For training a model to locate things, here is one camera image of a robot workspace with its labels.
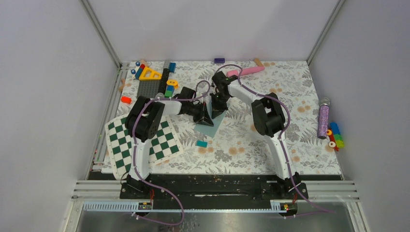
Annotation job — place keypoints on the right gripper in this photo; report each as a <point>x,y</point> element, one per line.
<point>219,109</point>

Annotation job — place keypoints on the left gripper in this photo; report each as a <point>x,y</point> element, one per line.
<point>204,113</point>

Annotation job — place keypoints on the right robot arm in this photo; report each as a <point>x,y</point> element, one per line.
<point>268,120</point>

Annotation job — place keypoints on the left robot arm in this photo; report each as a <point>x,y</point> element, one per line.
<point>143,121</point>

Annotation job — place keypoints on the floral table mat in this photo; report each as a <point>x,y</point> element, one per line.
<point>237,148</point>

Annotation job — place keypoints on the small teal block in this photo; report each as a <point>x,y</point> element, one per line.
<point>202,144</point>

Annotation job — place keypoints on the pink cylinder marker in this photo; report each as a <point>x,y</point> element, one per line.
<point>245,71</point>

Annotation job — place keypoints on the green white checkerboard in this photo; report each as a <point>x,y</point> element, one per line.
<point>164,145</point>

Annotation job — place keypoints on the green blue brick stack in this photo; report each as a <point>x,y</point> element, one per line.
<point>171,85</point>

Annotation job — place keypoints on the purple small brick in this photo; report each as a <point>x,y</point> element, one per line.
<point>219,60</point>

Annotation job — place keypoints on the grey cylinder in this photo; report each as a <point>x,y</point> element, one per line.
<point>159,95</point>

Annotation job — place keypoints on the blue lego brick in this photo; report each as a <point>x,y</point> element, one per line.
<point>172,67</point>

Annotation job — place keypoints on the grey lego baseplate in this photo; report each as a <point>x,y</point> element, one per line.
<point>151,88</point>

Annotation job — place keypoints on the wooden block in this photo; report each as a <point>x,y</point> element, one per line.
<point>258,62</point>

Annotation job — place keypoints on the yellow triangle toy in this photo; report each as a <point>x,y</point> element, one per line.
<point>149,74</point>

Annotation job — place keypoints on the small red block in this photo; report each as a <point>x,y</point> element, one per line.
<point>126,100</point>

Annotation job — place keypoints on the purple glitter tube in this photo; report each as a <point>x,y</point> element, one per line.
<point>323,118</point>

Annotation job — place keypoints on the colourful stacked brick toy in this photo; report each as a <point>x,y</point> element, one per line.
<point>335,139</point>

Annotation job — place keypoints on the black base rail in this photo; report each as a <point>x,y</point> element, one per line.
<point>213,192</point>

